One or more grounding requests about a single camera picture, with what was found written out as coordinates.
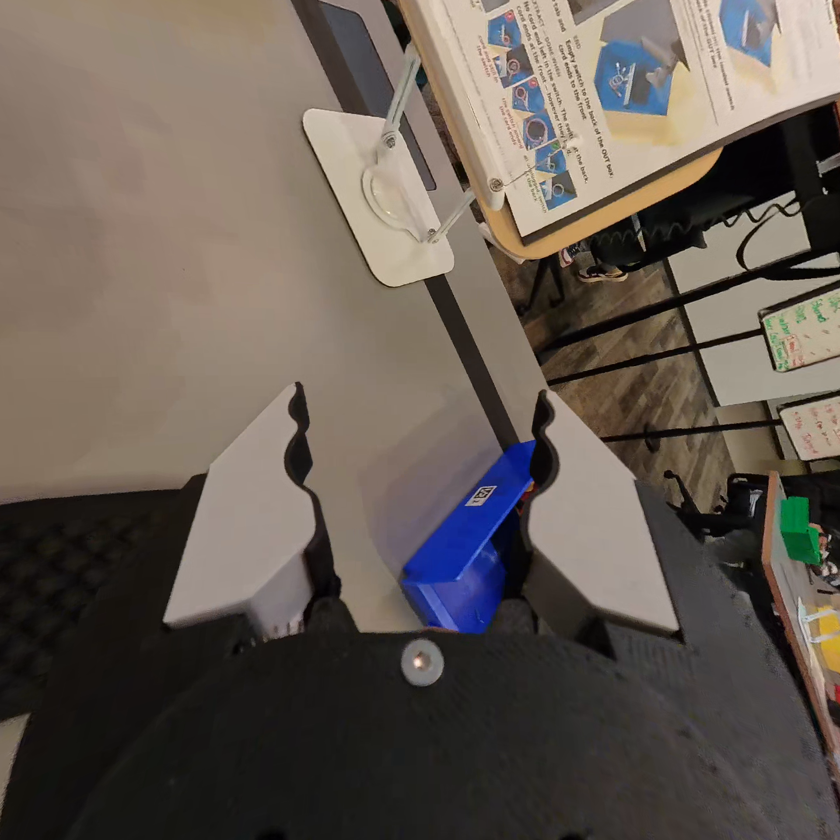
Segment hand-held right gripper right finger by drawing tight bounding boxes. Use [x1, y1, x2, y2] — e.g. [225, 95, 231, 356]
[520, 390, 681, 641]

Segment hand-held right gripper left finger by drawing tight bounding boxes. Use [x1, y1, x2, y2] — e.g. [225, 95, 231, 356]
[161, 382, 341, 632]

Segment blue divided plastic bin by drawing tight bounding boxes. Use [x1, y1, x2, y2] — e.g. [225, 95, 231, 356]
[400, 441, 540, 634]

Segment black office chair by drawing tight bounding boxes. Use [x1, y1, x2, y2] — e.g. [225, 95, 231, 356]
[663, 469, 765, 536]

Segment grey wood-edged table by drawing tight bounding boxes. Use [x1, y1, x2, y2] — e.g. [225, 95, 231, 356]
[761, 471, 840, 746]

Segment green plastic bin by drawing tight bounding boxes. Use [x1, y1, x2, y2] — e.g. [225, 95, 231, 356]
[780, 497, 823, 565]

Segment black mesh pad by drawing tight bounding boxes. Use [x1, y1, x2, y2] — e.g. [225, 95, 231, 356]
[0, 489, 191, 723]

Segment yellow plastic bin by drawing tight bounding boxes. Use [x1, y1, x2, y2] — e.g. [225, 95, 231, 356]
[797, 605, 840, 665]

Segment whiteboard with green writing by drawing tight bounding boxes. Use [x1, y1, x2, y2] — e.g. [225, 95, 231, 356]
[758, 289, 840, 373]

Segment instruction sheet on stand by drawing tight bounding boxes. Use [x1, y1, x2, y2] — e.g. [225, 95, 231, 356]
[476, 147, 726, 265]

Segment printed instruction sheet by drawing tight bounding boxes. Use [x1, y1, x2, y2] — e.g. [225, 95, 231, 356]
[420, 0, 840, 240]

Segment black coiled cable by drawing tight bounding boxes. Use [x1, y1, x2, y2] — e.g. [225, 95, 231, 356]
[587, 197, 840, 273]

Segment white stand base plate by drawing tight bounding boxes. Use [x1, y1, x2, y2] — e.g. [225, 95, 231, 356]
[302, 42, 508, 287]

